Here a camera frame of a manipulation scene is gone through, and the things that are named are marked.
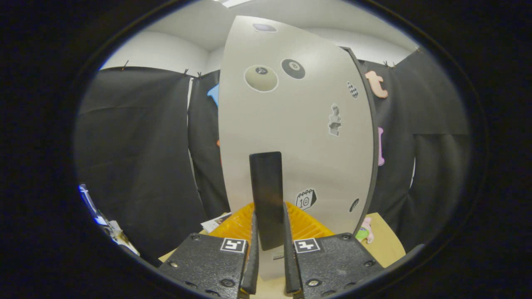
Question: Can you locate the white cover book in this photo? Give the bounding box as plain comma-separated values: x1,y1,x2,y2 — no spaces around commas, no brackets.
201,213,232,233

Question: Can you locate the white crumpled clutter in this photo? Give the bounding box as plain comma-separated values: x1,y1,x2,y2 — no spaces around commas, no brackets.
102,220,140,256

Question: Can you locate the light grey shoe cabinet door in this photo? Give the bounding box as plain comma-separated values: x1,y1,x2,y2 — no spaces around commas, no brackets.
218,16,374,281

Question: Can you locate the dark grey shoe cabinet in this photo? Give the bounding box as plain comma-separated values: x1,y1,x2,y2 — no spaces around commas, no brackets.
341,47,379,235

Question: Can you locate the black backdrop cloth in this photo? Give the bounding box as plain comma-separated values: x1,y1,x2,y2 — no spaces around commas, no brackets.
75,48,470,266

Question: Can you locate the black door handle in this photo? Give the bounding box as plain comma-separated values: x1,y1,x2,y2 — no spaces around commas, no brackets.
249,152,285,251

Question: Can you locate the green pink plush toy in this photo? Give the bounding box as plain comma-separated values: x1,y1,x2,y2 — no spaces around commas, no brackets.
355,217,374,243

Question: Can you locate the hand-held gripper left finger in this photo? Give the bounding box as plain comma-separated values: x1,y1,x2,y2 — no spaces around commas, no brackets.
158,202,260,299

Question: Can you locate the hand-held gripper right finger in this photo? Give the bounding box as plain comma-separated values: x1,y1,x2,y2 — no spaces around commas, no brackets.
283,202,385,299

